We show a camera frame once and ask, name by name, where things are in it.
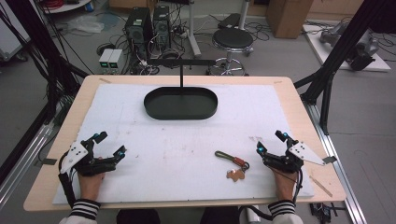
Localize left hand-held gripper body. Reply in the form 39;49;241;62
59;138;121;177

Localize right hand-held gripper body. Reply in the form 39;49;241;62
262;138;327;175

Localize keychain with brown tag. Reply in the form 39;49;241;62
214;149;251;183

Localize black oval tray stand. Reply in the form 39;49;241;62
143;58;219;121

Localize person's left hand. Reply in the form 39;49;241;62
77;172;106;203

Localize person's right hand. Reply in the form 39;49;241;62
272;168;299;203

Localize thin wooden stick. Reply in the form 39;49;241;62
308;175;334;198

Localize black parts on floor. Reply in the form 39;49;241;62
309;202;340;224

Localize white cylinder under table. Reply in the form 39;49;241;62
247;204;262;224

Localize white foam mat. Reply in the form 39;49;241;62
51;83;316;205

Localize white power supply unit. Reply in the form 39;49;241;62
107;49;124;75
98;48;114;75

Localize white floor board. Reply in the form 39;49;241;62
302;23;392;73

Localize black round stool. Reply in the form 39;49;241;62
205;27;255;77

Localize black computer tower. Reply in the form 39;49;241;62
124;7;154;62
151;5;172;51

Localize grey machine part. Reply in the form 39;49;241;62
318;22;345;45

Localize clear plastic bag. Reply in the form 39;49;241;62
65;12;106;35

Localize black machine part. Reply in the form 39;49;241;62
346;31;381;72

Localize cardboard box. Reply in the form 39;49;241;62
265;0;315;40

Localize white desk leg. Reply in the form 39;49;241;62
186;0;204;59

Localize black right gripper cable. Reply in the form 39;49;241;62
292;167;304;204

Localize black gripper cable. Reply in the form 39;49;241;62
57;150;78;209
292;167;304;204

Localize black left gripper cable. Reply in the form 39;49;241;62
57;150;78;209

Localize aluminium rail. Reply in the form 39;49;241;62
302;101;369;224
0;122;55;208

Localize black metal frame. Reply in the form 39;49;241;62
0;0;92;185
292;0;396;136

